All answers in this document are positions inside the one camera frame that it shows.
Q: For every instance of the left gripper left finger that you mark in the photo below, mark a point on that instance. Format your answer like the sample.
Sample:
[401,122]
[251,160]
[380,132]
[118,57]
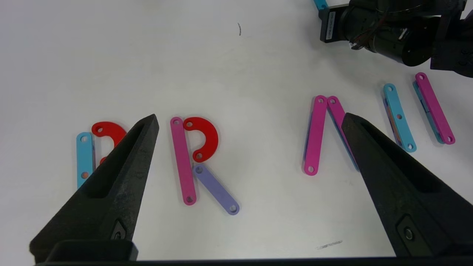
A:
[107,207]

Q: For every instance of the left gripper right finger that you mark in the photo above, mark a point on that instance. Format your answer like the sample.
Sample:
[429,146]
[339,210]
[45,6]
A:
[417,207]

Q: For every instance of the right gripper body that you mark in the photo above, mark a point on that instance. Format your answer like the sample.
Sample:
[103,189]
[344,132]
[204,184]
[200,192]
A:
[380,29]

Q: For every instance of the pink bar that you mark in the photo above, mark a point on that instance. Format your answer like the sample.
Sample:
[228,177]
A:
[316,136]
[183,162]
[338,111]
[434,107]

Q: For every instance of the short purple bar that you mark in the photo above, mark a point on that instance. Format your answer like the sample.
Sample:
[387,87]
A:
[216,190]

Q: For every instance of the small red arc piece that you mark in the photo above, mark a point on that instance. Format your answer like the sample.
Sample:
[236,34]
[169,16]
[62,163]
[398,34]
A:
[210,138]

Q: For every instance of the long blue bar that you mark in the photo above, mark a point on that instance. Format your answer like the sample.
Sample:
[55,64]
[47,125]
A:
[399,118]
[84,155]

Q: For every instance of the large red arc piece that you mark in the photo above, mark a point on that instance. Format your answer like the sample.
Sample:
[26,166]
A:
[112,131]

